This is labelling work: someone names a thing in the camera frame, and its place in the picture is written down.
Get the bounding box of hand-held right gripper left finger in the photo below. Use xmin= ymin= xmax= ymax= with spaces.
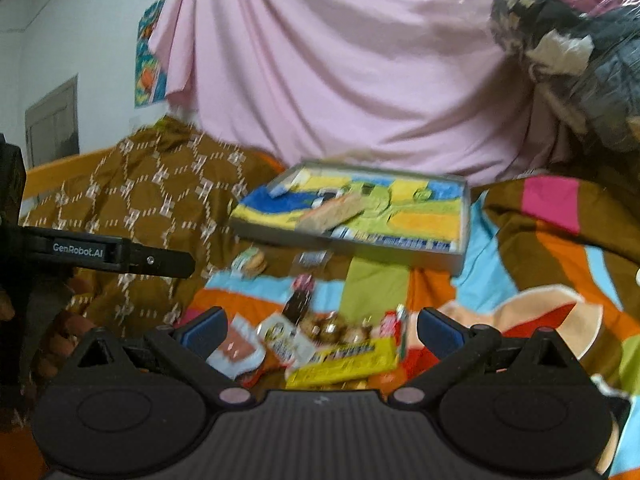
xmin=65 ymin=306 xmax=256 ymax=408

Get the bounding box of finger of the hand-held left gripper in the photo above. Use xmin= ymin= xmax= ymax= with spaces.
xmin=116 ymin=239 xmax=196 ymax=279

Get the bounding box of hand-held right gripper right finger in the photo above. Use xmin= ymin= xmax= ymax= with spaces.
xmin=387 ymin=307 xmax=583 ymax=408

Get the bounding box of white pink meat snack packet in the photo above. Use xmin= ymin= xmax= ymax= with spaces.
xmin=206 ymin=315 xmax=266 ymax=380

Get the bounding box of grey shallow box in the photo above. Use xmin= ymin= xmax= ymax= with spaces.
xmin=230 ymin=159 xmax=472 ymax=277

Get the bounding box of dark meat snack packet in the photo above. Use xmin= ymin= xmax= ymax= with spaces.
xmin=281 ymin=275 xmax=316 ymax=328

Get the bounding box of yellow snack packet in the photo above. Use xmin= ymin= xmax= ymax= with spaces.
xmin=285 ymin=337 xmax=401 ymax=390

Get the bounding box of person's left hand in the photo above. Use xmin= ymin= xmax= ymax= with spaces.
xmin=34 ymin=310 xmax=99 ymax=380

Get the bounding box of brown patterned cloth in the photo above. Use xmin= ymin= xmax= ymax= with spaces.
xmin=20 ymin=115 xmax=287 ymax=341

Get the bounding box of white packet yellow print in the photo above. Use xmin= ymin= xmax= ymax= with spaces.
xmin=256 ymin=312 xmax=317 ymax=366

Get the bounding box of green biscuit packet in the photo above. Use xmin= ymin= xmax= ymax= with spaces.
xmin=231 ymin=249 xmax=266 ymax=279

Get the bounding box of braised egg packet red label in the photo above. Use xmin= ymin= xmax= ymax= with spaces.
xmin=300 ymin=304 xmax=408 ymax=357

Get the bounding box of colourful printed paper liner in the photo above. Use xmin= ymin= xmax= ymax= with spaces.
xmin=237 ymin=169 xmax=463 ymax=252

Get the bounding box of colourful printed blanket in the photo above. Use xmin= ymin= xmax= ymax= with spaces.
xmin=175 ymin=170 xmax=640 ymax=480

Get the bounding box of small clear snack packet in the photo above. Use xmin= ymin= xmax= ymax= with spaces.
xmin=292 ymin=251 xmax=328 ymax=269

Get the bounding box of small white snack packet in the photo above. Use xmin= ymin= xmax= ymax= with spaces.
xmin=267 ymin=170 xmax=313 ymax=197

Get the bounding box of clear cracker packet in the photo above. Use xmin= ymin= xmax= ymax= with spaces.
xmin=299 ymin=194 xmax=372 ymax=236

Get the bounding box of pink cloth curtain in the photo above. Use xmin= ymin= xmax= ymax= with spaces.
xmin=149 ymin=0 xmax=576 ymax=187

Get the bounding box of plastic-wrapped bundle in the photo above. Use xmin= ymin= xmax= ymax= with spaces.
xmin=489 ymin=0 xmax=640 ymax=155

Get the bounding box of orange bed frame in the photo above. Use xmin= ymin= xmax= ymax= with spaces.
xmin=22 ymin=147 xmax=121 ymax=202

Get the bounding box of grey window frame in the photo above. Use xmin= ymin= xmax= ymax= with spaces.
xmin=25 ymin=75 xmax=79 ymax=167

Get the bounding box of colourful wall poster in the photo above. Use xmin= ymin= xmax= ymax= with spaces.
xmin=134 ymin=0 xmax=169 ymax=109

